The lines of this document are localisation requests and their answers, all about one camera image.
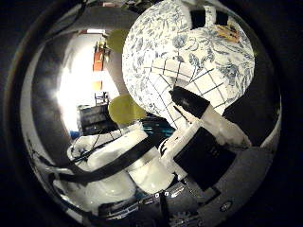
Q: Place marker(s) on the orange hanging sign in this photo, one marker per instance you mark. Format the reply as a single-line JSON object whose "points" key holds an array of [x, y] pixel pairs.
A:
{"points": [[98, 61]]}

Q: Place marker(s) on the yellow-green chair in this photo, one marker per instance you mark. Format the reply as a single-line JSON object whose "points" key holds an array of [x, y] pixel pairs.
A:
{"points": [[118, 40], [123, 109]]}

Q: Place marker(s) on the white cloth black grid lines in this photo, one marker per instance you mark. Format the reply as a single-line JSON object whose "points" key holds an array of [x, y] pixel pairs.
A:
{"points": [[164, 82]]}

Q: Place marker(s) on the blue floral white tablecloth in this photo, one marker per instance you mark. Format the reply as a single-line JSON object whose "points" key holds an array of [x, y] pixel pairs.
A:
{"points": [[157, 41]]}

